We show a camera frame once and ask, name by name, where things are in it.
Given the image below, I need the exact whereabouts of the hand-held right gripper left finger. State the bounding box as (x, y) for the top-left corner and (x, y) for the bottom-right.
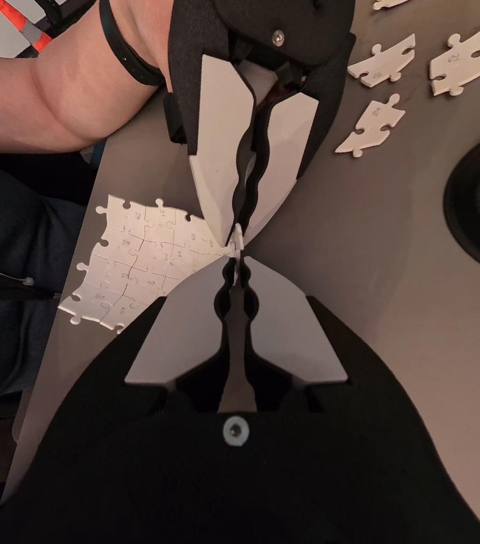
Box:
(125, 257), (235, 390)

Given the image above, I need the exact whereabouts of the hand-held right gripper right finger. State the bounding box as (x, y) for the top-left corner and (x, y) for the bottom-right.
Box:
(240, 255), (349, 390)

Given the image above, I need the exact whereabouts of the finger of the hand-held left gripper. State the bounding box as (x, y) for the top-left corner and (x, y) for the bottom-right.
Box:
(188, 56), (258, 247)
(240, 90), (320, 243)

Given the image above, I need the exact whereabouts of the assembled white puzzle section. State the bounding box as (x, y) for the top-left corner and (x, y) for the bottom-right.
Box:
(58, 194), (234, 334)

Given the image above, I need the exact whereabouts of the white puzzle piece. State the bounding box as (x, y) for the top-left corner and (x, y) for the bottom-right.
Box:
(228, 223), (247, 285)

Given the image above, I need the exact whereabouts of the person's left forearm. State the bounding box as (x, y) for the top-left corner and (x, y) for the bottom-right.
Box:
(0, 13), (160, 155)

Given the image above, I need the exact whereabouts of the scattered loose puzzle pieces group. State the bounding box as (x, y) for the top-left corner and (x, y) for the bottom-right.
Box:
(334, 0), (480, 160)

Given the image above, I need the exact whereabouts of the person's left hand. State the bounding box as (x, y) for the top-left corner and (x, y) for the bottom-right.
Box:
(109, 0), (179, 86)

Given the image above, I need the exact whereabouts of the black wristband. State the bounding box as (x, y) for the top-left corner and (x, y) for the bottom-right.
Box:
(97, 0), (167, 87)

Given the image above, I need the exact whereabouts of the red object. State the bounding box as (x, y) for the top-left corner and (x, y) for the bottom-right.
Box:
(0, 0), (54, 53)

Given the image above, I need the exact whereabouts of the white drawstring cord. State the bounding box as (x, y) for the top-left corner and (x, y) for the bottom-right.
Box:
(0, 265), (35, 285)

